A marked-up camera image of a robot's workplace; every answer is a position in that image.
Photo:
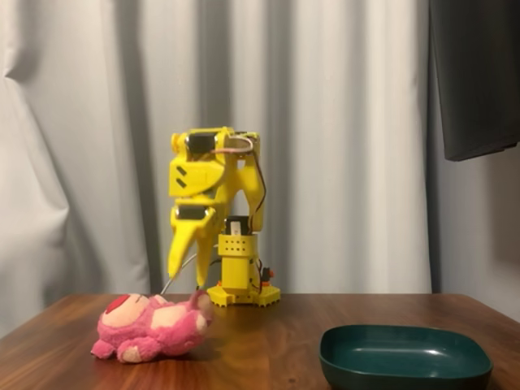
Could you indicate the yellow gripper black servo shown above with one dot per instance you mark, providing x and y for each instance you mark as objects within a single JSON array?
[{"x": 189, "y": 212}]

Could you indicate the pink strawberry bear plush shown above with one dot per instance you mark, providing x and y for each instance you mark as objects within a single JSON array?
[{"x": 158, "y": 329}]

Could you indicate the yellow perforated robot base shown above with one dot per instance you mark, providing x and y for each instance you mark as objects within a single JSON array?
[{"x": 237, "y": 268}]

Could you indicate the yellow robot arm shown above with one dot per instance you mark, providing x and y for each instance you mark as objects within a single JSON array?
[{"x": 239, "y": 178}]

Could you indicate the dark green square bin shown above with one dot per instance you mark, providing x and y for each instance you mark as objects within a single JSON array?
[{"x": 402, "y": 357}]

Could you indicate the black orange table clamp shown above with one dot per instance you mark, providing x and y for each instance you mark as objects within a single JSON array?
[{"x": 267, "y": 275}]

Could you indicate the light grey curtain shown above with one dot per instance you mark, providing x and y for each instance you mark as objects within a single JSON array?
[{"x": 81, "y": 142}]

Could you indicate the black hanging cloth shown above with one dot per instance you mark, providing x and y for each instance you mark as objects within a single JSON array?
[{"x": 475, "y": 73}]

